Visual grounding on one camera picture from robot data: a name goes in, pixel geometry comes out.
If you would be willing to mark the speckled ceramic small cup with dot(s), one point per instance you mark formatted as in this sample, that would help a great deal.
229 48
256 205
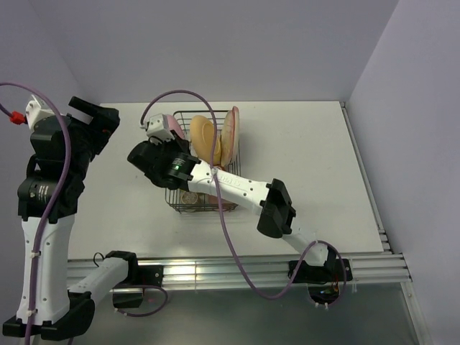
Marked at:
189 201

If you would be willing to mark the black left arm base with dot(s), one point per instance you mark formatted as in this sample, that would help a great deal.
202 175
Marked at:
124 296

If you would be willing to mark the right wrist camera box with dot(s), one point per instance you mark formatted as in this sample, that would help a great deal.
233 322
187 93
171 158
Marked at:
159 128

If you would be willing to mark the aluminium frame rail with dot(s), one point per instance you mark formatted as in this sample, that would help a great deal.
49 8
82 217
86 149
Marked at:
222 273

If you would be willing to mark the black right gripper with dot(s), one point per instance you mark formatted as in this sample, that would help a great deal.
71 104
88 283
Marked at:
178 143

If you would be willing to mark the salmon pink cup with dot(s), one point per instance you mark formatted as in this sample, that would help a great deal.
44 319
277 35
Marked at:
213 204

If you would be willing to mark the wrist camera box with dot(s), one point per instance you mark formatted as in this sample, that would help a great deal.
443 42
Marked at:
159 128
36 110

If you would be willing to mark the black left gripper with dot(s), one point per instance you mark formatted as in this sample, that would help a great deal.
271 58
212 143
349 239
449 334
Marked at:
104 122

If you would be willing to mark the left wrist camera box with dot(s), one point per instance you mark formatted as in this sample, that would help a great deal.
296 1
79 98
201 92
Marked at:
36 110

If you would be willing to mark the pink plastic plate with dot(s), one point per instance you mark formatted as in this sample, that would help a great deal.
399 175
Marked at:
176 125

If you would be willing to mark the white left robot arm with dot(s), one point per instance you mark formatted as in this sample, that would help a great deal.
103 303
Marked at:
63 148

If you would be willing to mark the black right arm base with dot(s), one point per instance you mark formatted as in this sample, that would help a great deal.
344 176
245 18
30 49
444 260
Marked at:
330 272

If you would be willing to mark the orange plastic plate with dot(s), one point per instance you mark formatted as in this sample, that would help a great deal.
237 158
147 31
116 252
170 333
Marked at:
202 132

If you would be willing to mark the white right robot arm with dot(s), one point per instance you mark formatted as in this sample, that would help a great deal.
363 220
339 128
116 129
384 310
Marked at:
169 164

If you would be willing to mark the pink cream plate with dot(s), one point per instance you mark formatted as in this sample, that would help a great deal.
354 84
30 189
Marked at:
227 139
236 127

